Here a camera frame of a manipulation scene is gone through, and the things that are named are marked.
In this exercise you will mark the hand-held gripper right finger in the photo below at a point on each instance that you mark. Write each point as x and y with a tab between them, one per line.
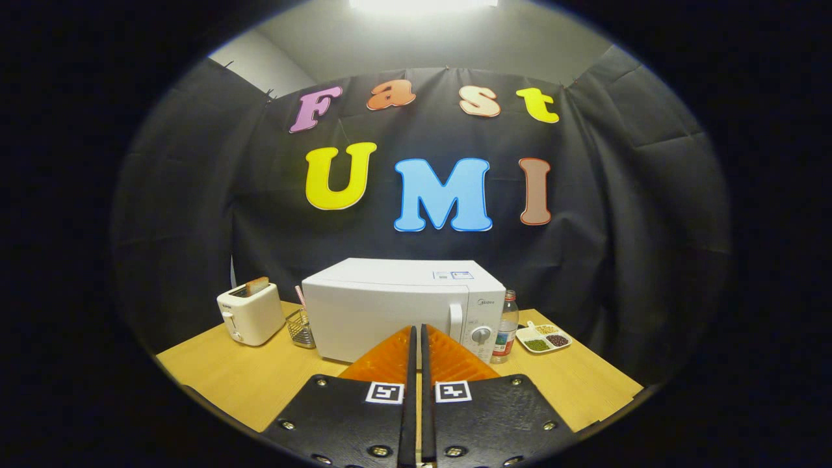
427	422

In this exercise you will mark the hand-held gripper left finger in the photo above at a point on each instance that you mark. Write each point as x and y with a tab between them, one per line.
409	416

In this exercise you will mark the white microwave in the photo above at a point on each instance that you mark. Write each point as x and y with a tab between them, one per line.
383	305

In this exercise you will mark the clear plastic water bottle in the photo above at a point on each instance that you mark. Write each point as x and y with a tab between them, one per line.
505	335

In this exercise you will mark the white divided bean dish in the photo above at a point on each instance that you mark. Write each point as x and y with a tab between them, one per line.
545	339

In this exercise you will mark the pink striped straw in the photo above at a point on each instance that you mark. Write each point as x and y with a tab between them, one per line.
300	298

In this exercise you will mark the white toaster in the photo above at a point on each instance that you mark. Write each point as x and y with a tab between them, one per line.
250	318

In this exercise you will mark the toast slice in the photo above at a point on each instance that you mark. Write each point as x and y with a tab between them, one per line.
257	285

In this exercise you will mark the black backdrop cloth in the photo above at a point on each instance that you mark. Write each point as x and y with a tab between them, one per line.
617	227

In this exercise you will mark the ceiling light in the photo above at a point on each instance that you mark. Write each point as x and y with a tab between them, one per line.
422	4

